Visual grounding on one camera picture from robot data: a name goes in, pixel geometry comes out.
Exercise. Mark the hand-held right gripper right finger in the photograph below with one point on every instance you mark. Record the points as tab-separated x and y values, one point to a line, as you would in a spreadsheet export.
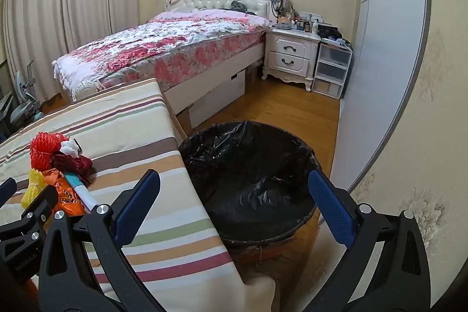
332	209

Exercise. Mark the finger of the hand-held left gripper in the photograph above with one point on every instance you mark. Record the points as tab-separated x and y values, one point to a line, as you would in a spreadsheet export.
7	189
41	201

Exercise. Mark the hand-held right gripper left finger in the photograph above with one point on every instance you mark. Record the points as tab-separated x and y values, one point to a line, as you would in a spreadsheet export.
135	206

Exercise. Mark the yellow foam fruit net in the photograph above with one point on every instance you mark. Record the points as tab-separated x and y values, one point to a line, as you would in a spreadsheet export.
33	184

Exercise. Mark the orange foil wrapper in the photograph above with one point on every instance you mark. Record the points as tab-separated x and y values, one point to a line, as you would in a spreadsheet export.
67	200

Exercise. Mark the dark red wrapper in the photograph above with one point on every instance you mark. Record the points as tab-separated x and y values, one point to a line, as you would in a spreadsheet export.
75	164

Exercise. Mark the white tissue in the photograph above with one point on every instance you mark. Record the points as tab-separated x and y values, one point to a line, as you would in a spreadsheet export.
69	148

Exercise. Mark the black lined trash bin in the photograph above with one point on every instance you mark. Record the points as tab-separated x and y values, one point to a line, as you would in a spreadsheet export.
248	187

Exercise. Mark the grey office chair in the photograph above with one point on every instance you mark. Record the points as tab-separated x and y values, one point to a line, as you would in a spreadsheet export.
22	96

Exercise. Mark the white storage box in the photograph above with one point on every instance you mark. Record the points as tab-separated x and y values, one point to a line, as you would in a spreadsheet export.
219	98

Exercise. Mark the clear plastic drawer unit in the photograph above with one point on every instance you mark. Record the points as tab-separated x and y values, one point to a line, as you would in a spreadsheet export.
331	67

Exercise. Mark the grey sliding wardrobe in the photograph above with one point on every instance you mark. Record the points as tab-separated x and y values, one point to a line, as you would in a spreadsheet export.
384	59

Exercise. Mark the white nightstand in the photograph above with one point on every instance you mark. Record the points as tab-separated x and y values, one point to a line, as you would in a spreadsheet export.
289	56

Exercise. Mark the floral bedspread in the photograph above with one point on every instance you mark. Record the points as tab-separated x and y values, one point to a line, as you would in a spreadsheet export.
164	38

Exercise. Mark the black pouch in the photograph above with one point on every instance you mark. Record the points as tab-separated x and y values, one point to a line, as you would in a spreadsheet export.
329	30

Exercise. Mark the clutter of bedside bottles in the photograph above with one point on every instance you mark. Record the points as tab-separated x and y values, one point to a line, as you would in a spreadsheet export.
292	21

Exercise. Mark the pink bedding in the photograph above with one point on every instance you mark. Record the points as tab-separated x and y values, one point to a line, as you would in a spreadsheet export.
204	14

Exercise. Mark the black cloth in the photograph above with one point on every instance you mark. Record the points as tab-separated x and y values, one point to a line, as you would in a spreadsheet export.
239	6

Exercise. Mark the white wall outlet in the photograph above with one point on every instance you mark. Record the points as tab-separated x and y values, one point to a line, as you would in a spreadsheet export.
314	17

